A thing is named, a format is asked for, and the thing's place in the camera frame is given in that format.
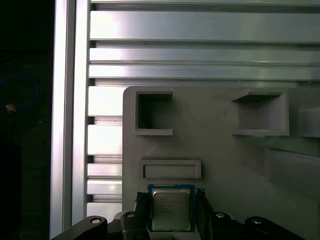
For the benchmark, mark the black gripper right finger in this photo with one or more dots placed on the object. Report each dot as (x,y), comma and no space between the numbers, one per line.
(201,202)

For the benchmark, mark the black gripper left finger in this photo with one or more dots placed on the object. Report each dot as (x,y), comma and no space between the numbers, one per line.
(140,203)

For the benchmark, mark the silver CPU chip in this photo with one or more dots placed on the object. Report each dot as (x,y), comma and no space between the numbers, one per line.
(171,207)

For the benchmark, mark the grey plastic parts rack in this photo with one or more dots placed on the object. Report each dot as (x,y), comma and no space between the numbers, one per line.
(212,150)

